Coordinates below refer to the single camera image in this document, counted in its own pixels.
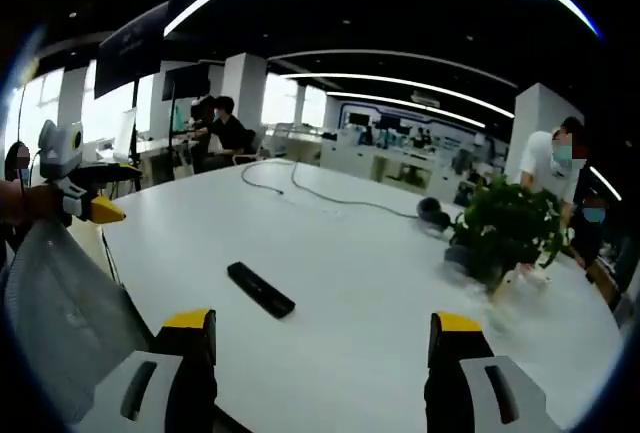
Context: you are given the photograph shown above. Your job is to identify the dark headphones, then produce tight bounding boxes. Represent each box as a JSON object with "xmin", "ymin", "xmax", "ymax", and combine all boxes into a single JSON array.
[{"xmin": 416, "ymin": 196, "xmax": 454, "ymax": 232}]

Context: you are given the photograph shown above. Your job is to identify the black remote control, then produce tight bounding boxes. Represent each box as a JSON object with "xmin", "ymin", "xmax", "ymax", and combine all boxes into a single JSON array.
[{"xmin": 227, "ymin": 261, "xmax": 297, "ymax": 321}]

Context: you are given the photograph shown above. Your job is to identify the background workbench shelves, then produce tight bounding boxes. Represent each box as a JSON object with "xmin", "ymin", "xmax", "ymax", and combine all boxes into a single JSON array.
[{"xmin": 319, "ymin": 107, "xmax": 481, "ymax": 189}]

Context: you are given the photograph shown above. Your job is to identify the white standing panel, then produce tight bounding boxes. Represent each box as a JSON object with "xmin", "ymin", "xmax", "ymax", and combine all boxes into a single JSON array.
[{"xmin": 113, "ymin": 107, "xmax": 137, "ymax": 162}]

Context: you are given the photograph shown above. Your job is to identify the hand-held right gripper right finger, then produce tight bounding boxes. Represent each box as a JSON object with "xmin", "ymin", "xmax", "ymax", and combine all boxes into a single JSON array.
[{"xmin": 423, "ymin": 310, "xmax": 562, "ymax": 433}]

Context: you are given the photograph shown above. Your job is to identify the long grey cable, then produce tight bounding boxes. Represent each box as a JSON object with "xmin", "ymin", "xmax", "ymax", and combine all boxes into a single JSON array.
[{"xmin": 291, "ymin": 161, "xmax": 422, "ymax": 219}]

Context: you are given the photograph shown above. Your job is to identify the white office chair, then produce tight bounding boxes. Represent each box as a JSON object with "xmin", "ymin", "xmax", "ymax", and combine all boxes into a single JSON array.
[{"xmin": 232, "ymin": 128, "xmax": 271, "ymax": 167}]

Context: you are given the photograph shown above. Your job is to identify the grey cable with plug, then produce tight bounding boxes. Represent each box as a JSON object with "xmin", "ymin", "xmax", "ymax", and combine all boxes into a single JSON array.
[{"xmin": 241, "ymin": 160, "xmax": 297, "ymax": 198}]

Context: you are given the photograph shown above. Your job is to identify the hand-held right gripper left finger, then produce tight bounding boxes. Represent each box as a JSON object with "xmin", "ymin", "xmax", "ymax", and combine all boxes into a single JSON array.
[{"xmin": 74, "ymin": 307, "xmax": 219, "ymax": 433}]

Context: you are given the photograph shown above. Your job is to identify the green potted plant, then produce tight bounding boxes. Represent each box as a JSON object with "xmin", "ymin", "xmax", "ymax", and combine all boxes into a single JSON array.
[{"xmin": 444, "ymin": 175, "xmax": 569, "ymax": 294}]

